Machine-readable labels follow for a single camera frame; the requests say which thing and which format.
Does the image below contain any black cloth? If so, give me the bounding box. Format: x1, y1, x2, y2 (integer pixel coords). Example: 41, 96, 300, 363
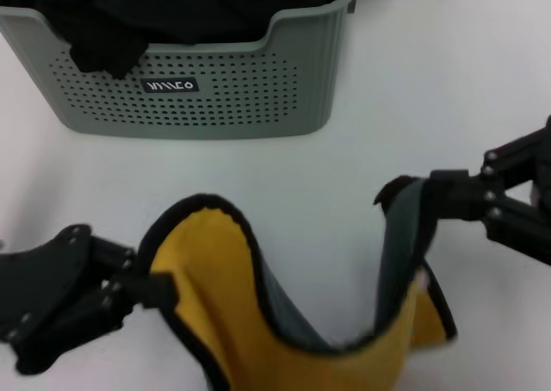
0, 0, 350, 81

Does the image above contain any sage green perforated storage box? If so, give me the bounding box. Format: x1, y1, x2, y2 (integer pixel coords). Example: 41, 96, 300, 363
0, 0, 359, 142

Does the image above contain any yellow and green towel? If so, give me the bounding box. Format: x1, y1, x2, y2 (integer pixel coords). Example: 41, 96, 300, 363
137, 175, 459, 391

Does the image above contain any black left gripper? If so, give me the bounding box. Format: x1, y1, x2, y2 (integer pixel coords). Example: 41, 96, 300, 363
0, 223, 182, 375

